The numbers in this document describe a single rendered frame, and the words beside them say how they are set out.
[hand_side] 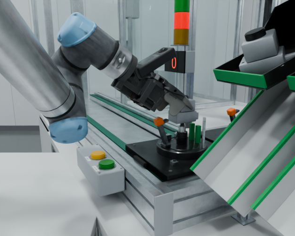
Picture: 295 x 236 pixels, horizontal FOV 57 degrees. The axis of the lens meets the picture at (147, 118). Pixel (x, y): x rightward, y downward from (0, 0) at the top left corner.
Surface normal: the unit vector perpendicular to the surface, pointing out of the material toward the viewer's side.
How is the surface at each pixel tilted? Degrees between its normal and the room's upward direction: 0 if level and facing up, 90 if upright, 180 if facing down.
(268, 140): 45
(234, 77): 115
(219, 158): 90
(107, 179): 90
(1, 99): 90
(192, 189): 90
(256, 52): 108
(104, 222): 0
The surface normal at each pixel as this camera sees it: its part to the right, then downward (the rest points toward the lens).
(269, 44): -0.42, 0.51
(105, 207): 0.00, -0.97
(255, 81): -0.86, 0.47
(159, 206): 0.47, 0.22
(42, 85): 0.61, 0.63
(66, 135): 0.22, 0.83
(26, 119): 0.00, 0.24
